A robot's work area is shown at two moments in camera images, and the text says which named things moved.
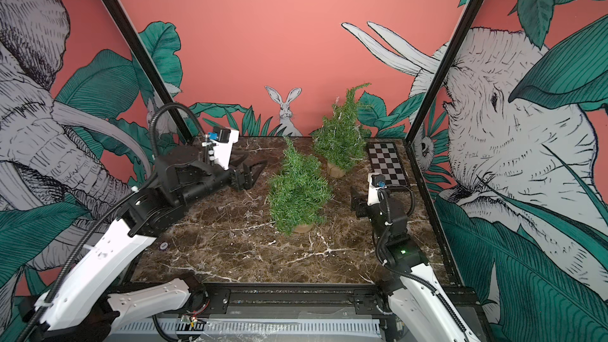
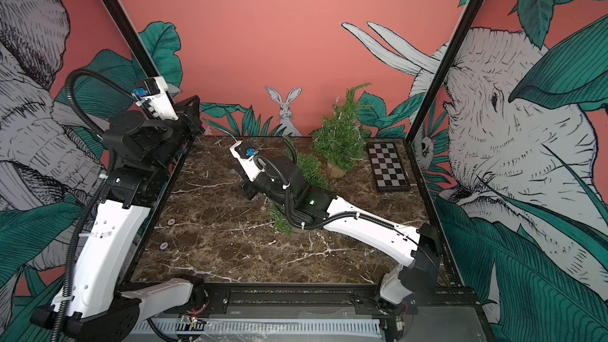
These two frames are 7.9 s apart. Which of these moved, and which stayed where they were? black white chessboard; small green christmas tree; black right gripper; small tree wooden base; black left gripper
Moved: black left gripper; black right gripper
Stayed: small tree wooden base; small green christmas tree; black white chessboard
